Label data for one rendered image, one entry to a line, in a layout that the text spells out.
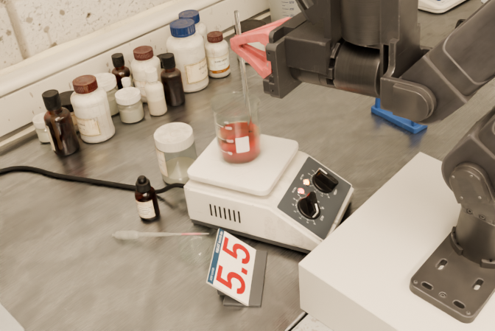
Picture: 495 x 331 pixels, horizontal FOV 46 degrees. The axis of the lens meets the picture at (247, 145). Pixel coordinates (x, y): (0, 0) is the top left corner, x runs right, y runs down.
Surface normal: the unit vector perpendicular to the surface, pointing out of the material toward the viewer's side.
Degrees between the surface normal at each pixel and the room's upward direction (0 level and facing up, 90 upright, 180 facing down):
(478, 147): 92
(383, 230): 4
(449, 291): 4
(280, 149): 0
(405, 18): 88
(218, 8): 90
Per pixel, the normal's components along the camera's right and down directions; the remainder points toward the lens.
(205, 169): -0.07, -0.82
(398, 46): 0.75, 0.29
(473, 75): -0.50, 0.40
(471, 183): -0.65, 0.50
